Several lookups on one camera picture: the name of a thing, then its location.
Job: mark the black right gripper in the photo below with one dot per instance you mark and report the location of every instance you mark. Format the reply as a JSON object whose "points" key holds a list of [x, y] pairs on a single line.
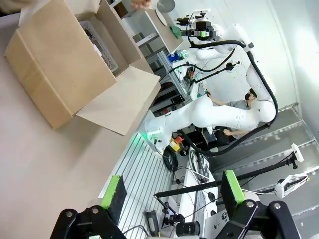
{"points": [[200, 26]]}

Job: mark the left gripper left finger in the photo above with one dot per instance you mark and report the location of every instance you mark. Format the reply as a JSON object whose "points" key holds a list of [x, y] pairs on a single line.
{"points": [[112, 199]]}

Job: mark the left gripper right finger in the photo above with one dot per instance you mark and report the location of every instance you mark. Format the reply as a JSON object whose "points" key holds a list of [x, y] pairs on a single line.
{"points": [[231, 191]]}

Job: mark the white plastic gift tray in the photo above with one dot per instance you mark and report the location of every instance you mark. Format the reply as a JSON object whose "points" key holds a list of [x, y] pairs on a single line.
{"points": [[104, 53]]}

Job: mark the brown cardboard box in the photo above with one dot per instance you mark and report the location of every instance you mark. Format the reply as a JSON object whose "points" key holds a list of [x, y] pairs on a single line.
{"points": [[62, 62]]}

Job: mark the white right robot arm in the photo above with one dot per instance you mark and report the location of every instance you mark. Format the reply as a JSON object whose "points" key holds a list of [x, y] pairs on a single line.
{"points": [[224, 114]]}

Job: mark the yellow emergency stop box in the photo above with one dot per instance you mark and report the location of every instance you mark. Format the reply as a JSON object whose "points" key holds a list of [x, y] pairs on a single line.
{"points": [[175, 145]]}

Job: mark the person's right hand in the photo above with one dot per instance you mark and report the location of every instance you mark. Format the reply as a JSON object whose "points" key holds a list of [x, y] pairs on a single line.
{"points": [[140, 3]]}

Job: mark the long white side table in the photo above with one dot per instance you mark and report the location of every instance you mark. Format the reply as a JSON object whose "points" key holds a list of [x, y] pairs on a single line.
{"points": [[164, 35]]}

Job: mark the black computer mouse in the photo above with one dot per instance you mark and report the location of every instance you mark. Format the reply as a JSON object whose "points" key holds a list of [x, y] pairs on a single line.
{"points": [[211, 196]]}

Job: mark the blue object on rack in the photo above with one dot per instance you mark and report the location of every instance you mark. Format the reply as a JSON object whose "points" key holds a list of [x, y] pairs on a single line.
{"points": [[172, 57]]}

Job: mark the white desk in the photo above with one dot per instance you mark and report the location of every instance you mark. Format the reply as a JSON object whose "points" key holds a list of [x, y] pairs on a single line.
{"points": [[189, 181]]}

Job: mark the black oblong device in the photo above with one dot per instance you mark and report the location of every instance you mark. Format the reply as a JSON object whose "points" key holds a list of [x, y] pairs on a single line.
{"points": [[151, 221]]}

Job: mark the white handheld device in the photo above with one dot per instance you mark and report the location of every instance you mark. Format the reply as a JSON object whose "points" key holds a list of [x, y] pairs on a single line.
{"points": [[284, 185]]}

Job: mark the metal equipment rack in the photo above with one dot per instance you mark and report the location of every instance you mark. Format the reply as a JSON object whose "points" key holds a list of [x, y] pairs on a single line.
{"points": [[172, 79]]}

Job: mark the seated person with black mask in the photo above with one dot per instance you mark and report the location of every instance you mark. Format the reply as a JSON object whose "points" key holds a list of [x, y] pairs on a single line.
{"points": [[236, 104]]}

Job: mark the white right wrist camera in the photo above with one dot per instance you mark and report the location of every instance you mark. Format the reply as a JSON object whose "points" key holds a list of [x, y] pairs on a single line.
{"points": [[201, 12]]}

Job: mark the slotted aluminium base plate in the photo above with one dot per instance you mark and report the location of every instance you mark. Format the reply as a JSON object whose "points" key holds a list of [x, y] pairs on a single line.
{"points": [[139, 169]]}

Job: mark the long black camera arm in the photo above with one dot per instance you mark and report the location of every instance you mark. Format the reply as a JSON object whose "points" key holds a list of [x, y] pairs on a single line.
{"points": [[189, 189]]}

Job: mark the black camera lens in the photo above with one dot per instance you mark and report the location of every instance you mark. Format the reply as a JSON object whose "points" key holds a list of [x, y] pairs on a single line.
{"points": [[187, 227]]}

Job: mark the white front camera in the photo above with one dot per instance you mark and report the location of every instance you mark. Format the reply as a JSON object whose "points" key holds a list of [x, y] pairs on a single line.
{"points": [[297, 153]]}

